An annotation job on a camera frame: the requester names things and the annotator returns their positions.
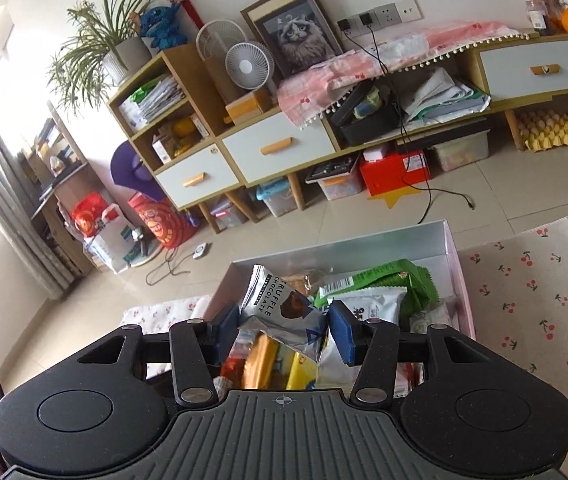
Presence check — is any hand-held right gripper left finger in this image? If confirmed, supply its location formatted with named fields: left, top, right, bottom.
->
left=75, top=304, right=241, bottom=407

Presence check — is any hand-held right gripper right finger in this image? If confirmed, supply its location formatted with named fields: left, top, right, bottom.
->
left=329, top=300, right=497, bottom=405

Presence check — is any white packet black print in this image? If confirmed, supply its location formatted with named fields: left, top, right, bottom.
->
left=334, top=286, right=409, bottom=333

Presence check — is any orange yellow snack packet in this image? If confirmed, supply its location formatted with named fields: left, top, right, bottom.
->
left=241, top=332, right=285, bottom=391

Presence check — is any silver chocolate packet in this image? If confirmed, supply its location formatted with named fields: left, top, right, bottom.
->
left=238, top=265, right=332, bottom=363

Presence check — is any small brown snack packet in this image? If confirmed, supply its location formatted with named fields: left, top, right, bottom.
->
left=279, top=272, right=325, bottom=296

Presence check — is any green snack packet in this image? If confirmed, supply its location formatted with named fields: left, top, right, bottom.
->
left=314, top=259, right=439, bottom=318

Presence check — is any clear packet white roll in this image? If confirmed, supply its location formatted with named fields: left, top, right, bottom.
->
left=409, top=300, right=452, bottom=333

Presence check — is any white cardboard box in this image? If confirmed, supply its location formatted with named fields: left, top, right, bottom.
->
left=199, top=219, right=477, bottom=401

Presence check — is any small clear storage bin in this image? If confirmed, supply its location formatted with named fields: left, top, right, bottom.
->
left=211, top=200, right=247, bottom=231

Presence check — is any red round bag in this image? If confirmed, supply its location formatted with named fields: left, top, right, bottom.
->
left=128, top=192, right=197, bottom=250

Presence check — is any yellow star floor sticker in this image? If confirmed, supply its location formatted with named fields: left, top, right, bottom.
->
left=369, top=187, right=427, bottom=208

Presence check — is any clear bin teal lid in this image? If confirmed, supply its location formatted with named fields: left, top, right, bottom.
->
left=256, top=180, right=299, bottom=217

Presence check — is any white shopping bag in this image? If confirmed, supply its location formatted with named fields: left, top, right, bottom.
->
left=84, top=204, right=140, bottom=273

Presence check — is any black flat device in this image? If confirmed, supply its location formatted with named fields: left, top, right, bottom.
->
left=305, top=157, right=359, bottom=183

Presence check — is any red cardboard box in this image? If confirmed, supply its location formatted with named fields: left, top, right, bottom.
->
left=360, top=147, right=432, bottom=197

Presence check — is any red gift bag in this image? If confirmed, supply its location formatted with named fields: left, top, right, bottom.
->
left=73, top=194, right=110, bottom=238

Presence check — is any purple round object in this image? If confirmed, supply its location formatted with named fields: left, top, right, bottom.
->
left=110, top=140, right=162, bottom=201

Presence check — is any small white carton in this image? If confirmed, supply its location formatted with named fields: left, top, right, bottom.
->
left=153, top=135, right=175, bottom=162

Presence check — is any cherry print tablecloth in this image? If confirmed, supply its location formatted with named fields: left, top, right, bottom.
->
left=121, top=207, right=568, bottom=471

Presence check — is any yellow fruit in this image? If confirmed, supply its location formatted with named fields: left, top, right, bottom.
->
left=174, top=119, right=199, bottom=153

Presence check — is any black storage box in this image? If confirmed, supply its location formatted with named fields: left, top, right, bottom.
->
left=326, top=80, right=402, bottom=147

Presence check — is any grey curtain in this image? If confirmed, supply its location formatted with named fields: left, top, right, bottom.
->
left=0, top=55, right=75, bottom=301

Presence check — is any wooden bookshelf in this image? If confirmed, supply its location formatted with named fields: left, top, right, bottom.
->
left=19, top=102, right=95, bottom=281

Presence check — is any yellow cardboard box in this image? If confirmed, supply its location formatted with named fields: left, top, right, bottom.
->
left=225, top=91, right=272, bottom=123

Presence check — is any stack of paper bags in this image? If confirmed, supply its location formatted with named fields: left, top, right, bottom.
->
left=119, top=77, right=185, bottom=128

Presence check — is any pink cherry print cloth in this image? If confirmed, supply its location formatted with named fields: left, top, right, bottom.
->
left=278, top=21, right=534, bottom=128

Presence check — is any stack of papers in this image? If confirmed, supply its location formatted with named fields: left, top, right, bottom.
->
left=404, top=67, right=492, bottom=126

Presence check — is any wooden stepped cabinet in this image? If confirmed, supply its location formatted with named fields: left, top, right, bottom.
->
left=108, top=30, right=568, bottom=233

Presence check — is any small white desk fan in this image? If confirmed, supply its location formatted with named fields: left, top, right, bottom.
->
left=225, top=41, right=275, bottom=88

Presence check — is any yellow egg tray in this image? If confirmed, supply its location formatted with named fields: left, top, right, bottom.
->
left=516, top=111, right=568, bottom=152

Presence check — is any potted green plant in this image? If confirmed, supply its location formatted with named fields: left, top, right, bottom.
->
left=46, top=0, right=155, bottom=111

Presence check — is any large white fan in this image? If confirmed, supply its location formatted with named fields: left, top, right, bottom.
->
left=196, top=20, right=247, bottom=101

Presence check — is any framed cat picture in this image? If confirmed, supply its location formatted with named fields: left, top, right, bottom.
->
left=241, top=0, right=345, bottom=78

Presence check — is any blue plush toy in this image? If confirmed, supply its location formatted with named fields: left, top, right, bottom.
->
left=140, top=2, right=185, bottom=51

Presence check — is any clear plastic jar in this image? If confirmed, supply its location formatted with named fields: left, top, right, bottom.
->
left=526, top=0, right=549, bottom=28

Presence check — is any black cable white switch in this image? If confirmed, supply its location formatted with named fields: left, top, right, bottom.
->
left=145, top=242, right=212, bottom=286

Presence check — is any black power cable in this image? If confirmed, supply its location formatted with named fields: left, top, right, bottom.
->
left=366, top=24, right=475, bottom=223

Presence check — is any white drawer orange handle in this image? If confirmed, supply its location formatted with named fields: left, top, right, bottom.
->
left=155, top=143, right=241, bottom=209
left=222, top=111, right=337, bottom=183
left=478, top=40, right=568, bottom=100

